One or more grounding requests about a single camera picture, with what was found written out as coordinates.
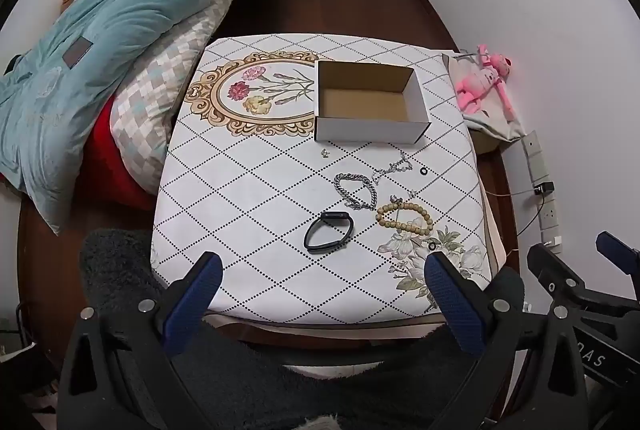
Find light blue quilt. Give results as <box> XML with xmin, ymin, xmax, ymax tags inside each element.
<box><xmin>0</xmin><ymin>0</ymin><xmax>286</xmax><ymax>235</ymax></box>

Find red cloth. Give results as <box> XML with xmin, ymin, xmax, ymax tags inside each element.
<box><xmin>75</xmin><ymin>97</ymin><xmax>157</xmax><ymax>211</ymax></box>

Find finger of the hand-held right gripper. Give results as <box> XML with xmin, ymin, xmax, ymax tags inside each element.
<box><xmin>594</xmin><ymin>231</ymin><xmax>640</xmax><ymax>299</ymax></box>
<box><xmin>527</xmin><ymin>243</ymin><xmax>587</xmax><ymax>311</ymax></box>

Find dark fuzzy clothing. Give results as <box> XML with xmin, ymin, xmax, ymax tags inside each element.
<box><xmin>79</xmin><ymin>229</ymin><xmax>526</xmax><ymax>430</ymax></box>

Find black smart band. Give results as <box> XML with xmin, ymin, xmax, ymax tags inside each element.
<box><xmin>303</xmin><ymin>211</ymin><xmax>356</xmax><ymax>253</ymax></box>

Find pink plush toy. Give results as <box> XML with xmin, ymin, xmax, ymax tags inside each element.
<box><xmin>454</xmin><ymin>43</ymin><xmax>516</xmax><ymax>121</ymax></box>

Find silver necklace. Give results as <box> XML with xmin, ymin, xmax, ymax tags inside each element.
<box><xmin>372</xmin><ymin>157</ymin><xmax>416</xmax><ymax>186</ymax></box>

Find grey wall switch panel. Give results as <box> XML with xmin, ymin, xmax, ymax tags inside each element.
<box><xmin>523</xmin><ymin>133</ymin><xmax>550</xmax><ymax>183</ymax></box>

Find grey tote bag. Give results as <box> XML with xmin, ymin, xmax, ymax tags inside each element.
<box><xmin>442</xmin><ymin>52</ymin><xmax>526</xmax><ymax>143</ymax></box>

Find white wall outlet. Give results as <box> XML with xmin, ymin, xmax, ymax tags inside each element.
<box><xmin>537</xmin><ymin>201</ymin><xmax>559</xmax><ymax>231</ymax></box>

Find silver chain bracelet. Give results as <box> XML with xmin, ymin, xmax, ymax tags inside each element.
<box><xmin>333</xmin><ymin>173</ymin><xmax>379</xmax><ymax>213</ymax></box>

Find floral diamond-pattern tablecloth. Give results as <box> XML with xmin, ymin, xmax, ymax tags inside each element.
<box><xmin>150</xmin><ymin>34</ymin><xmax>493</xmax><ymax>326</ymax></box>

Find checkered grey pillow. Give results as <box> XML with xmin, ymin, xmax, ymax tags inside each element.
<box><xmin>109</xmin><ymin>0</ymin><xmax>246</xmax><ymax>195</ymax></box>

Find beige beaded bracelet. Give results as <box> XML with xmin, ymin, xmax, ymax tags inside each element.
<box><xmin>375</xmin><ymin>202</ymin><xmax>435</xmax><ymax>236</ymax></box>

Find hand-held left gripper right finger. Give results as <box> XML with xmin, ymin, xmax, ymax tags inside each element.
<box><xmin>424</xmin><ymin>251</ymin><xmax>589</xmax><ymax>430</ymax></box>

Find white cardboard box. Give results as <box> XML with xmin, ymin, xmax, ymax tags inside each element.
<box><xmin>314</xmin><ymin>60</ymin><xmax>432</xmax><ymax>145</ymax></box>

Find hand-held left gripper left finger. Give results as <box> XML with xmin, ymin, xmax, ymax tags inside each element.
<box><xmin>56</xmin><ymin>251</ymin><xmax>224</xmax><ymax>430</ymax></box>

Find black cable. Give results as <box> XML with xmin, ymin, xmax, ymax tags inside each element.
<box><xmin>515</xmin><ymin>196</ymin><xmax>547</xmax><ymax>239</ymax></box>

